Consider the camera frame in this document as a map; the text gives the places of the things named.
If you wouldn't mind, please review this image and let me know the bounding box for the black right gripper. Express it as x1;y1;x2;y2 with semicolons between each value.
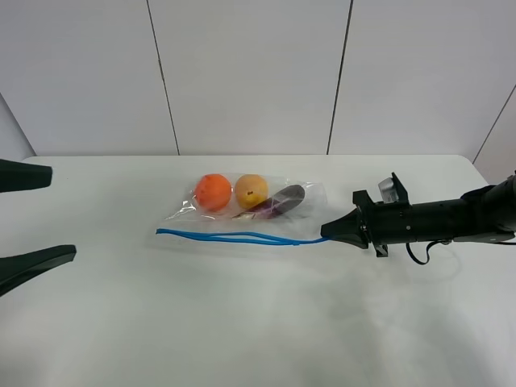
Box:
320;190;415;257

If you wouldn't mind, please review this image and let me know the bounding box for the clear zip bag blue seal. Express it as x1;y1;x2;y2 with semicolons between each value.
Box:
156;172;330;247

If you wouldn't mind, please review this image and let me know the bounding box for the purple eggplant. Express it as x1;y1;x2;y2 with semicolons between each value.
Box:
232;185;306;220

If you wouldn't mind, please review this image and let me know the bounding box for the orange fruit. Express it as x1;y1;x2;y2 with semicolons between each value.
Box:
193;174;232;212

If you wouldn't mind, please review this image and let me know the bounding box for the yellow pear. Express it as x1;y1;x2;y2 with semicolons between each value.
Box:
234;174;268;210

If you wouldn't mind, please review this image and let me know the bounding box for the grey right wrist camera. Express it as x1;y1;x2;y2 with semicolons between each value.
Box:
378;173;409;204

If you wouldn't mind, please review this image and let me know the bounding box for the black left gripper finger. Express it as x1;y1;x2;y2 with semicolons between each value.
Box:
0;160;52;193
0;245;77;297

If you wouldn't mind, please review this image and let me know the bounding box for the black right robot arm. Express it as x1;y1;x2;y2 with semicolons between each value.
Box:
320;173;515;265

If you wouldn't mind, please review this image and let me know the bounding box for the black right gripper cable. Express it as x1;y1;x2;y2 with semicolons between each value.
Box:
406;238;452;266

